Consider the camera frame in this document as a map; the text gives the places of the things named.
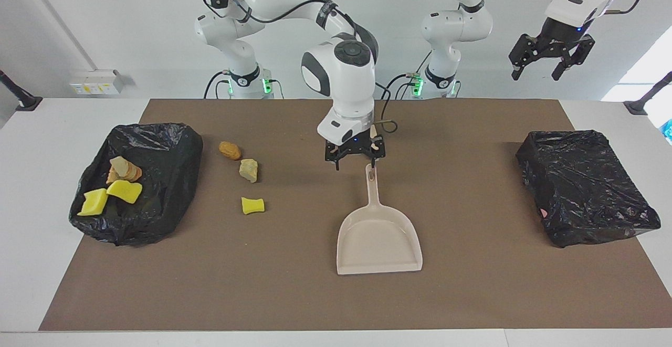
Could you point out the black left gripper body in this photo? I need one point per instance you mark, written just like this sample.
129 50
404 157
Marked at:
559 37

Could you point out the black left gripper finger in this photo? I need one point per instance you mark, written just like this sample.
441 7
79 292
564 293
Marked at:
580 48
525 50

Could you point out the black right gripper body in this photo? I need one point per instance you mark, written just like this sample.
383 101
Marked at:
349 146

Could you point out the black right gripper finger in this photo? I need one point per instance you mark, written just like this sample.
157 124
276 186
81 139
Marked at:
333 158
378 147

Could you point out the beige brush with black bristles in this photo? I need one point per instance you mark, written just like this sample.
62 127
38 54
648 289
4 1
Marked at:
373 130

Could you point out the beige plastic dustpan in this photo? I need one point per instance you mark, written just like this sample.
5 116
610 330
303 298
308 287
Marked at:
378 242

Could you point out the orange striped bread toy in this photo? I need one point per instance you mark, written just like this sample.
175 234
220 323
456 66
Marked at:
134 172

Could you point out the pale beige bread chunk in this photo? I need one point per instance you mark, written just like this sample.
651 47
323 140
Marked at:
118 165
249 170

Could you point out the yellow and green sponge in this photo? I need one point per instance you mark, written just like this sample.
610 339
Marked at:
93 203

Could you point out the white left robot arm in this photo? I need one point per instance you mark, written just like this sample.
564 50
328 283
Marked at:
457 27

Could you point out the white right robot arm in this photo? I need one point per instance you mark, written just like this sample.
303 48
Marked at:
341 74

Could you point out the black bag lined bin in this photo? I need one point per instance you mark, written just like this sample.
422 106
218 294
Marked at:
583 189
157 179

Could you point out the black clamp stand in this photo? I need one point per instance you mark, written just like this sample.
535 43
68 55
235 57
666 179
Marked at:
638 106
23 101

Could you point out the small yellow sponge piece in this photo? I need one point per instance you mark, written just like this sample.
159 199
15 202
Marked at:
252 206

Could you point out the brown nugget toy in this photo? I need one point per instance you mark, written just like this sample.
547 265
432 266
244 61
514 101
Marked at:
230 150

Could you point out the blue object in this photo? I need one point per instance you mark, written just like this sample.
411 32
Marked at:
668 132

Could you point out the brown table mat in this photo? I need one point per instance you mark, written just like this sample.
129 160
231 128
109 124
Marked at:
336 305

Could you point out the white wall socket box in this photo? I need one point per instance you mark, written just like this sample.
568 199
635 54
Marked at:
94 82

